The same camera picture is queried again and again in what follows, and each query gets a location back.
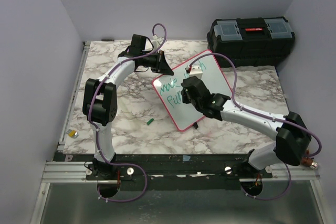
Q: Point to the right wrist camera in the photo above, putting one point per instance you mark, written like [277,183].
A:
[194,71]

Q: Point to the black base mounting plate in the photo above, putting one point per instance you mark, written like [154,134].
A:
[133,172]

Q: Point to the blue tape piece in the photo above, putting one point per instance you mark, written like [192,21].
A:
[186,158]

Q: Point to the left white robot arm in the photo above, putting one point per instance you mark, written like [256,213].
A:
[100,98]

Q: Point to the pink framed whiteboard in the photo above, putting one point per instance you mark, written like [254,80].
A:
[213,91]

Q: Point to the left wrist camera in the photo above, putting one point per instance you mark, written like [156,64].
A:
[157,42]

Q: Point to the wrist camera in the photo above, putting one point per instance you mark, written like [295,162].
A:
[194,71]
[157,42]

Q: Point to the small yellow metal connector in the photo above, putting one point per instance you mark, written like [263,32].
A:
[72,133]

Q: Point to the green marker cap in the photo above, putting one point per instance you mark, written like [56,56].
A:
[150,121]

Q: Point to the black plastic toolbox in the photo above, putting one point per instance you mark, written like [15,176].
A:
[252,41]

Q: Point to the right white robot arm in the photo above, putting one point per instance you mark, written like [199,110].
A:
[288,132]

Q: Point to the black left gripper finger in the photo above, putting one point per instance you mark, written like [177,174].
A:
[162,60]
[164,68]

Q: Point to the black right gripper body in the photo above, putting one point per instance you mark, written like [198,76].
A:
[186,99]

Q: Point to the brown cable connector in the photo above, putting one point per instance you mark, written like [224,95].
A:
[309,162]

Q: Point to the aluminium table edge rail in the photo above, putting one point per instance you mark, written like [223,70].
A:
[45,186]

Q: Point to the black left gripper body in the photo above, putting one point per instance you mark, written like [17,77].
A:
[154,64]

